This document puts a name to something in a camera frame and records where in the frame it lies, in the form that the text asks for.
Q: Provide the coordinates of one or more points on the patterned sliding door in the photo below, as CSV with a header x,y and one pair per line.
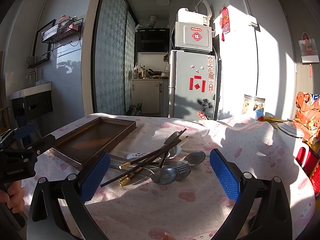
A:
x,y
110,55

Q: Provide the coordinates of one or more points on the white ceramic spoon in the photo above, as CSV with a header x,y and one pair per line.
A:
x,y
136,155

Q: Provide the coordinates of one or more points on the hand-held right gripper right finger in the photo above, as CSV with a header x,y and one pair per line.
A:
x,y
223,175

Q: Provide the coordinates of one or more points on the red fridge stickers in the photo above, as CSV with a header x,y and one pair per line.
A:
x,y
197,85

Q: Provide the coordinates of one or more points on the black wok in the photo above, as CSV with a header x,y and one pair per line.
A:
x,y
155,72

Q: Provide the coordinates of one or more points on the white microwave oven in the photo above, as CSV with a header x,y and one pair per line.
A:
x,y
193,36

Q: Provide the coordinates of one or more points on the red box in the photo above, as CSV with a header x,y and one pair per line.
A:
x,y
312,160

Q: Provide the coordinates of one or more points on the clear glass jar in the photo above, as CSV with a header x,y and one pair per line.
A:
x,y
250,105

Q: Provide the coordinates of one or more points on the beige kitchen cabinet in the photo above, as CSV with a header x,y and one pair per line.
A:
x,y
148,95

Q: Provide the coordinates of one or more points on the pink printed tablecloth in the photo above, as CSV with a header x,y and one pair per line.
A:
x,y
150,205

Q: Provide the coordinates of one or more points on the pair of shoes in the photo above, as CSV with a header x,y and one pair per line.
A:
x,y
136,107

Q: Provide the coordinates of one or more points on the metal fork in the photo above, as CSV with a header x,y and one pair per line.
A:
x,y
183,168

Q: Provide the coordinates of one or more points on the yellow packet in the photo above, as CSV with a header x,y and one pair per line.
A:
x,y
271,121

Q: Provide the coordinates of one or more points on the wall calendar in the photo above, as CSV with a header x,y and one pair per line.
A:
x,y
308,48

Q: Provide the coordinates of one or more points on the white lidded mug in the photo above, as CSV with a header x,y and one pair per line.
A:
x,y
290,135

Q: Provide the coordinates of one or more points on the round ceiling light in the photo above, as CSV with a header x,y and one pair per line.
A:
x,y
163,1

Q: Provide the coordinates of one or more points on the metal faucet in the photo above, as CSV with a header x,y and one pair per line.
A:
x,y
31,75

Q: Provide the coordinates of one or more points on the dark wooden tray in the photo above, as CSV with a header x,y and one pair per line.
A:
x,y
92,137

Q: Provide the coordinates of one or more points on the black range hood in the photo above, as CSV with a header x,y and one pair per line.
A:
x,y
152,40

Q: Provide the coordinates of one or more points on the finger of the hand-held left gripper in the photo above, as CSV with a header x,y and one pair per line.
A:
x,y
23,131
45,145

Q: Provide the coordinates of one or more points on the person's left hand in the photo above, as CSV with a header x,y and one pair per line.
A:
x,y
16,195

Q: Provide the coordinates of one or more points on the white sink with dark cabinet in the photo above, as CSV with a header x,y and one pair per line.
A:
x,y
32,102

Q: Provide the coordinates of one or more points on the dark chopstick with gold end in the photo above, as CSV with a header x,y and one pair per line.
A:
x,y
112,178
125,165
123,183
128,178

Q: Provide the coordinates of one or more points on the white kitchen scale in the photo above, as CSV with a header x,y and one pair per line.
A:
x,y
203,6

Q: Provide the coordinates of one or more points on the red hanging wall ornament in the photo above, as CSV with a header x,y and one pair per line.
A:
x,y
225,20

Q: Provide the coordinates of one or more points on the metal serrated knife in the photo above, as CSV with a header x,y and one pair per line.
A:
x,y
172,137

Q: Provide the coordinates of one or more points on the silver refrigerator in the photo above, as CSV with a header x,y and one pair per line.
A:
x,y
185,100

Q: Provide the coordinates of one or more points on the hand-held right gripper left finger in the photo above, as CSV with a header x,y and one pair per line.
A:
x,y
95,177

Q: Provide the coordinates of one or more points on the yellow oil bottle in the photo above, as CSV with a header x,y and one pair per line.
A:
x,y
143,73

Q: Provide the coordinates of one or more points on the pile of orange snack bags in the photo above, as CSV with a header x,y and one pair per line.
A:
x,y
307,115

